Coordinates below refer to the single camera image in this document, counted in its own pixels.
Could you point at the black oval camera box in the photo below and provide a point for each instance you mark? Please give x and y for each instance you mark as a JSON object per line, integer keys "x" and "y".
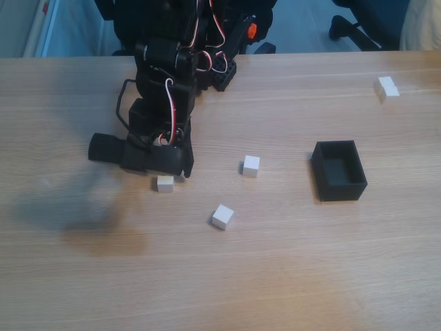
{"x": 103, "y": 148}

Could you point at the black open box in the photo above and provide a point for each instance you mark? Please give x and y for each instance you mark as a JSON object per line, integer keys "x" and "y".
{"x": 344, "y": 193}

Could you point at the cream fabric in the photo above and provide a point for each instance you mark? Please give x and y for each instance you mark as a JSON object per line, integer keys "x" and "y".
{"x": 423, "y": 24}

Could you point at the white cube block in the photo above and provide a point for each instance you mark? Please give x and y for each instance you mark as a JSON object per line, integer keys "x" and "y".
{"x": 251, "y": 166}
{"x": 165, "y": 184}
{"x": 222, "y": 217}
{"x": 385, "y": 82}
{"x": 391, "y": 91}

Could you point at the white panel with red mark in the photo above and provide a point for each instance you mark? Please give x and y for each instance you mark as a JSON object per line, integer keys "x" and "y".
{"x": 41, "y": 31}

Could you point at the black clamp with orange button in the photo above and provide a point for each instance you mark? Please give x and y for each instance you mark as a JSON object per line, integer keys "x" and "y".
{"x": 252, "y": 31}

